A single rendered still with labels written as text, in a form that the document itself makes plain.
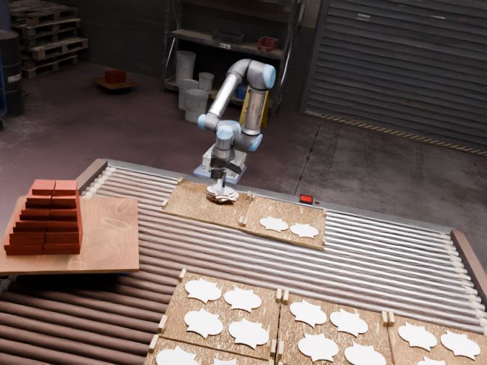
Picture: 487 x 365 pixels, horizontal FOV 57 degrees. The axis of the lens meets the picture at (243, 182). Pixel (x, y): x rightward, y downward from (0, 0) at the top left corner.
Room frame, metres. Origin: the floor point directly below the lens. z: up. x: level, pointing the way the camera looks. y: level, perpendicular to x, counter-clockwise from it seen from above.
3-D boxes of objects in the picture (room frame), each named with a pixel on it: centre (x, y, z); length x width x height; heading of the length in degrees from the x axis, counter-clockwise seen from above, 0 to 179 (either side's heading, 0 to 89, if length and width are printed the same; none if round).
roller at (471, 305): (1.62, -0.16, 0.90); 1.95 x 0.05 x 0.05; 87
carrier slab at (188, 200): (2.01, 0.16, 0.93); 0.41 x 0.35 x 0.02; 85
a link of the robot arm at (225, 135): (2.05, 0.13, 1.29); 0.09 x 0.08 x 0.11; 164
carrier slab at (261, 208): (1.96, -0.25, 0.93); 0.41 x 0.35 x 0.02; 84
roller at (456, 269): (1.87, -0.17, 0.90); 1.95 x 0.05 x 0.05; 87
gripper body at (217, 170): (2.05, 0.14, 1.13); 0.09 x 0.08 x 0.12; 107
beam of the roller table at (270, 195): (2.24, -0.19, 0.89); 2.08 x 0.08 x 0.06; 87
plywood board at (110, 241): (1.45, 0.64, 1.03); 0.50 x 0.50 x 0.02; 17
